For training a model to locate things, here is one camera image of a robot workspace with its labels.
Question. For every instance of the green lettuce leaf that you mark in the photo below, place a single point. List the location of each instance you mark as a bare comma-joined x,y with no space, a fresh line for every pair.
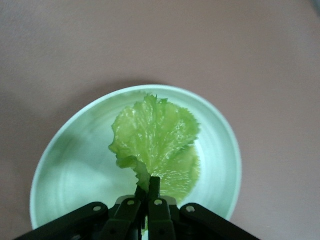
155,137

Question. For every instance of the pale green round plate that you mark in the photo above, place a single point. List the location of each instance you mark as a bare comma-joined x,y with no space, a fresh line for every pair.
75,175

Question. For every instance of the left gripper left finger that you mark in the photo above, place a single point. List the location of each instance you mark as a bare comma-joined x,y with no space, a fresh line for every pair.
120,220

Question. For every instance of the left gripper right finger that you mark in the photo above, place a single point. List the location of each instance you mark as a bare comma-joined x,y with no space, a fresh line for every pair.
162,220

